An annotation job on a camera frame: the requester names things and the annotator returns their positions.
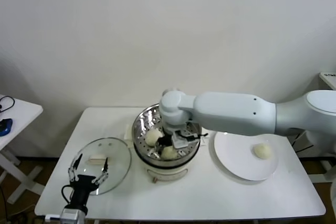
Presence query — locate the silver wrist camera assembly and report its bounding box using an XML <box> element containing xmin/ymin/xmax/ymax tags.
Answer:
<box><xmin>164</xmin><ymin>123</ymin><xmax>196</xmax><ymax>149</ymax></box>
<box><xmin>59</xmin><ymin>207</ymin><xmax>89</xmax><ymax>224</ymax></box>

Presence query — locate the thin black looped cable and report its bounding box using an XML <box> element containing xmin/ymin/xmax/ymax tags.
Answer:
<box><xmin>0</xmin><ymin>95</ymin><xmax>16</xmax><ymax>113</ymax></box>

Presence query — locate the white side desk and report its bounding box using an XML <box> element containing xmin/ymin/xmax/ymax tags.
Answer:
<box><xmin>318</xmin><ymin>71</ymin><xmax>336</xmax><ymax>184</ymax></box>

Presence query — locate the blue computer mouse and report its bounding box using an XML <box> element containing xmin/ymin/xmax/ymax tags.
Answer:
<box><xmin>0</xmin><ymin>118</ymin><xmax>13</xmax><ymax>137</ymax></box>

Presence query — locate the round glass pot lid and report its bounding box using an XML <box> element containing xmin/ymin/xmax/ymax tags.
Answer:
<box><xmin>69</xmin><ymin>136</ymin><xmax>132</xmax><ymax>196</ymax></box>

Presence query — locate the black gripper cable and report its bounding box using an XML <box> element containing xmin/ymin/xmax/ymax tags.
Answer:
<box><xmin>61</xmin><ymin>184</ymin><xmax>76</xmax><ymax>208</ymax></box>
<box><xmin>186</xmin><ymin>121</ymin><xmax>210</xmax><ymax>141</ymax></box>

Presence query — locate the white round plate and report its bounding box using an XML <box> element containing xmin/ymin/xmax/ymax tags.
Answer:
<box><xmin>213</xmin><ymin>131</ymin><xmax>279</xmax><ymax>182</ymax></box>

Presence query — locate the silver left wrist camera assembly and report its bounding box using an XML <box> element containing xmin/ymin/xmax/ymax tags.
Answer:
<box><xmin>59</xmin><ymin>207</ymin><xmax>89</xmax><ymax>224</ymax></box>

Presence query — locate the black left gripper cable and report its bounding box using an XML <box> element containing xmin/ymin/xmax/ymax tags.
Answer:
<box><xmin>61</xmin><ymin>184</ymin><xmax>76</xmax><ymax>208</ymax></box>

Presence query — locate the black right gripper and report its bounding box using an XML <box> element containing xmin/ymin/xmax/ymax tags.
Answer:
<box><xmin>154</xmin><ymin>134</ymin><xmax>174</xmax><ymax>154</ymax></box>

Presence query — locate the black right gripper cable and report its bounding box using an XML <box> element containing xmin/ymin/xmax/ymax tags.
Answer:
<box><xmin>186</xmin><ymin>121</ymin><xmax>210</xmax><ymax>141</ymax></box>

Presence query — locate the white steamed baozi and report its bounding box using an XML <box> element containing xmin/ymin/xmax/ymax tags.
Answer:
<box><xmin>253</xmin><ymin>143</ymin><xmax>272</xmax><ymax>160</ymax></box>
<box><xmin>145</xmin><ymin>129</ymin><xmax>163</xmax><ymax>147</ymax></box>
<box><xmin>159</xmin><ymin>145</ymin><xmax>178</xmax><ymax>161</ymax></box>

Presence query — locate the silver right wrist camera assembly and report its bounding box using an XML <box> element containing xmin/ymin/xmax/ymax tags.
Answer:
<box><xmin>164</xmin><ymin>123</ymin><xmax>196</xmax><ymax>149</ymax></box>

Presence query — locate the stainless steel steamer basket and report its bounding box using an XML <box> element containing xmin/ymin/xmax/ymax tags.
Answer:
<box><xmin>125</xmin><ymin>103</ymin><xmax>211</xmax><ymax>166</ymax></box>

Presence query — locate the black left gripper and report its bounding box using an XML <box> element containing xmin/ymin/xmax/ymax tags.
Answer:
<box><xmin>67</xmin><ymin>153</ymin><xmax>110</xmax><ymax>208</ymax></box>

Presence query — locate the white side table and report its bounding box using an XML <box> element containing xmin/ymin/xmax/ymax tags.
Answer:
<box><xmin>0</xmin><ymin>94</ymin><xmax>45</xmax><ymax>205</ymax></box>

